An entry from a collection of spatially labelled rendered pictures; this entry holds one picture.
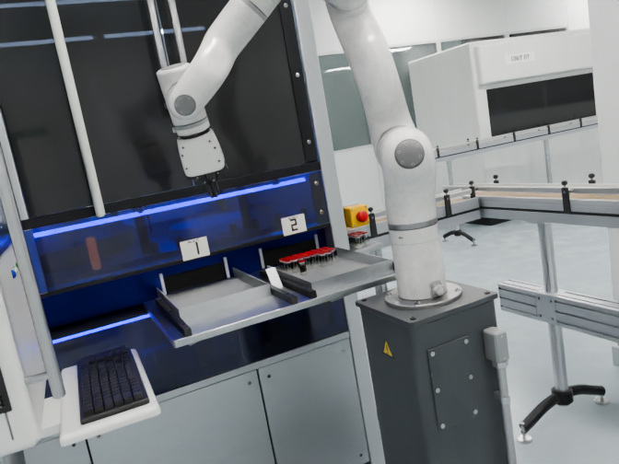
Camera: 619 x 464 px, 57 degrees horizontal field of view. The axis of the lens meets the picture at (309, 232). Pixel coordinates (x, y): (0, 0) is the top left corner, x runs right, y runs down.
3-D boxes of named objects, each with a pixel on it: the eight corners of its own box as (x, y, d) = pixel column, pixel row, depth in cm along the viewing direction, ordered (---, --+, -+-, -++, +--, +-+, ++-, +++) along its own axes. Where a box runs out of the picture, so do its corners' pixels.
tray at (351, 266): (268, 275, 184) (266, 265, 184) (338, 256, 195) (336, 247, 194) (313, 295, 154) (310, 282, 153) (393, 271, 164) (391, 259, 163)
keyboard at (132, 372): (77, 366, 152) (75, 357, 152) (131, 351, 158) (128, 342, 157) (81, 425, 116) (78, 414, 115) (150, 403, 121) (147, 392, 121)
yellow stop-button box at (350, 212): (343, 226, 205) (340, 207, 204) (360, 222, 208) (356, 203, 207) (353, 228, 198) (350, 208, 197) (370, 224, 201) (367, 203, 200)
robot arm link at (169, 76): (208, 120, 134) (205, 111, 142) (191, 63, 128) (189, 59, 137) (174, 129, 133) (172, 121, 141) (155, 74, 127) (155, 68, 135)
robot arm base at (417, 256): (478, 293, 137) (469, 218, 134) (414, 316, 130) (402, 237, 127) (430, 281, 154) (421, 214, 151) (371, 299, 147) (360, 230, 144)
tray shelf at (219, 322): (144, 307, 179) (142, 302, 179) (337, 254, 207) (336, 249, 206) (175, 348, 136) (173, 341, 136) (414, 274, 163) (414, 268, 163)
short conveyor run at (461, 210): (340, 258, 209) (332, 216, 206) (321, 253, 223) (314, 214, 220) (484, 218, 236) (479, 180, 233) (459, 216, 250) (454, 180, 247)
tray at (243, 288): (157, 297, 181) (156, 287, 180) (235, 277, 191) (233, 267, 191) (181, 321, 150) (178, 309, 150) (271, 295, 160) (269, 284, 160)
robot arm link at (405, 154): (433, 216, 145) (420, 122, 141) (448, 229, 126) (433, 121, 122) (386, 225, 145) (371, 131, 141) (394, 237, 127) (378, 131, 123)
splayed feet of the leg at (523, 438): (511, 438, 225) (507, 406, 222) (599, 396, 244) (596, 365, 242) (526, 447, 217) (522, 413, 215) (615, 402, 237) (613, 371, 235)
